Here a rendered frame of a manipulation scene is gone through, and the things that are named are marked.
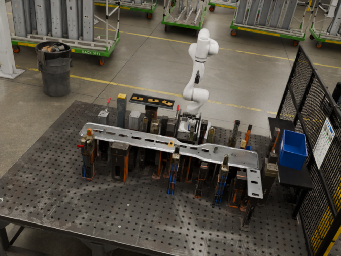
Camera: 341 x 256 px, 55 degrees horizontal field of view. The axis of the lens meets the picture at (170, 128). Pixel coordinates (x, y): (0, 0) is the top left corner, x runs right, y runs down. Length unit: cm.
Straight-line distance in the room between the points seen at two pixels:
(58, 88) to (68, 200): 292
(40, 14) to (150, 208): 510
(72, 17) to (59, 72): 182
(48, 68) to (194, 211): 332
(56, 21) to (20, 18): 62
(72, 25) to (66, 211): 473
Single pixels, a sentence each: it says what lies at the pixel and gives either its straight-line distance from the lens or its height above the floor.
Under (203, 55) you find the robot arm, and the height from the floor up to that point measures 165.
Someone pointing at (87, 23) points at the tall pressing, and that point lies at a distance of 653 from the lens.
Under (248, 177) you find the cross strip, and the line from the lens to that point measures 233.
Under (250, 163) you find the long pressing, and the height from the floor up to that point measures 100.
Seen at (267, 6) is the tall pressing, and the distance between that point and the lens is 936.
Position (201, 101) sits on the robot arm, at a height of 113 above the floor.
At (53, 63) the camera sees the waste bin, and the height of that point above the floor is 55.
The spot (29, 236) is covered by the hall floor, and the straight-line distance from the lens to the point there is 321.
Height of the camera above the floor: 244
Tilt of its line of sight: 33 degrees down
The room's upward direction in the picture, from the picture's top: 7 degrees clockwise
